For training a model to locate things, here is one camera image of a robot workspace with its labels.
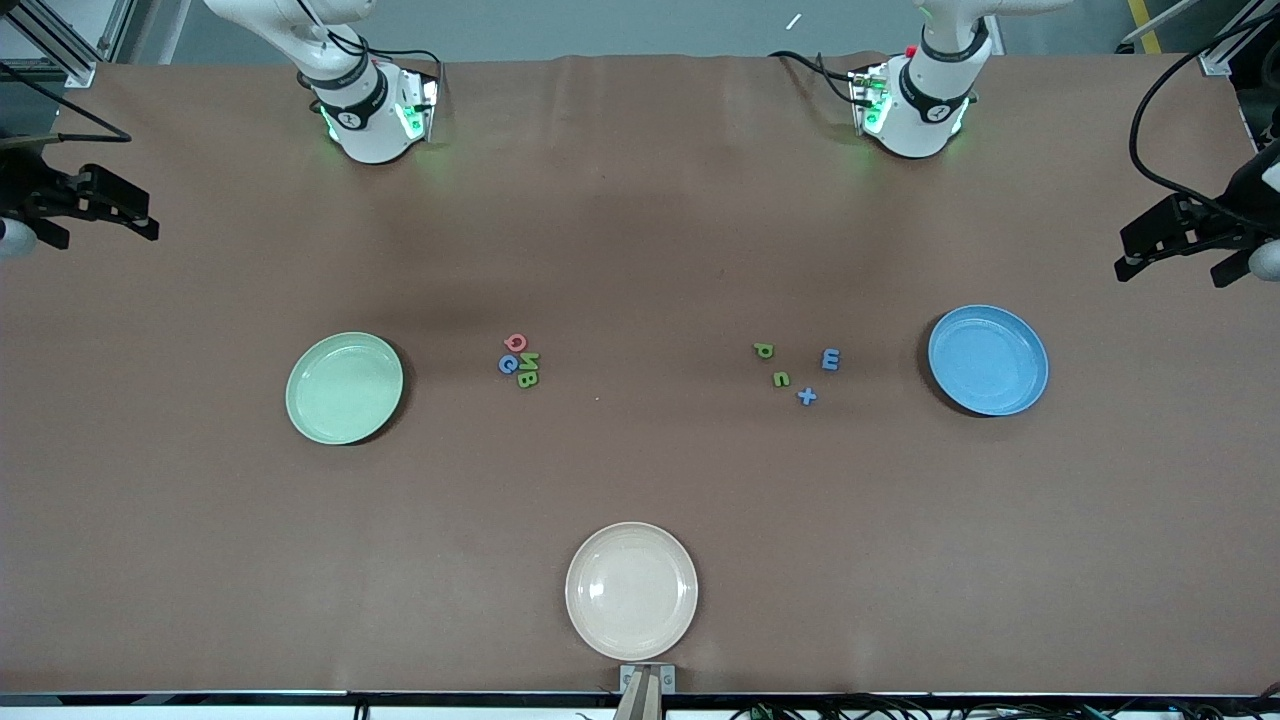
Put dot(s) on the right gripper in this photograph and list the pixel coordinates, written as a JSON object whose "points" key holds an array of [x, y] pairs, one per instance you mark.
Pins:
{"points": [[28, 188]]}

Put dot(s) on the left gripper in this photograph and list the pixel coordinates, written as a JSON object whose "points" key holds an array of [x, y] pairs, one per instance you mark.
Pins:
{"points": [[1243, 206]]}

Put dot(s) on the blue foam letter m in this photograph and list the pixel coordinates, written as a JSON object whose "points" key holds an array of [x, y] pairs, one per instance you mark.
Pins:
{"points": [[830, 359]]}

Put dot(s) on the red foam letter G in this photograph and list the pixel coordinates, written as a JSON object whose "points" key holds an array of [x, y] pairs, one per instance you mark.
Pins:
{"points": [[507, 341]]}

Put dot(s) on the blue foam letter C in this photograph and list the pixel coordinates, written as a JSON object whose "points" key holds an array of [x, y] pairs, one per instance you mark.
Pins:
{"points": [[502, 365]]}

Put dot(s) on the green foam letter B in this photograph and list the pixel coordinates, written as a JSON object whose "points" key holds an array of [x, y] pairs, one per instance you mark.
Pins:
{"points": [[527, 379]]}

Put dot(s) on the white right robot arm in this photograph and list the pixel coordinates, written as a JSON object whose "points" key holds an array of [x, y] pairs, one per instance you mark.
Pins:
{"points": [[370, 120]]}

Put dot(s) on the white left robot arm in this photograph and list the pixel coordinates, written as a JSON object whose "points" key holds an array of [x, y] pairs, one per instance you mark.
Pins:
{"points": [[925, 110]]}

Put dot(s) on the blue plate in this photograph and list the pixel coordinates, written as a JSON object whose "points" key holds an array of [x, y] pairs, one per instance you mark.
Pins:
{"points": [[988, 360]]}

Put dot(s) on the green plate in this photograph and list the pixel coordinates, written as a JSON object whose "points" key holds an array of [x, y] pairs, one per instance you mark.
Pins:
{"points": [[345, 390]]}

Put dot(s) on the brown table cover sheet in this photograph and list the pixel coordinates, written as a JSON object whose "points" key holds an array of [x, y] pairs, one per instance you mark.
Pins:
{"points": [[640, 250]]}

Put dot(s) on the beige plate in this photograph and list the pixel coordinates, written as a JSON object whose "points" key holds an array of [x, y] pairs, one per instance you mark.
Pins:
{"points": [[631, 590]]}

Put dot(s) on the aluminium frame profile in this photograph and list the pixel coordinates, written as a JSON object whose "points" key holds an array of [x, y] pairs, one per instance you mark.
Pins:
{"points": [[70, 60], [1225, 55]]}

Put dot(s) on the grey metal mount bracket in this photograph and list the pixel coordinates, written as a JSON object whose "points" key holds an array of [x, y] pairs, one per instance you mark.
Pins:
{"points": [[625, 680]]}

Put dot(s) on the beige post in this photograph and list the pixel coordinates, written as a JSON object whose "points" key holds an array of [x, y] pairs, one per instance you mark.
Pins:
{"points": [[640, 702]]}

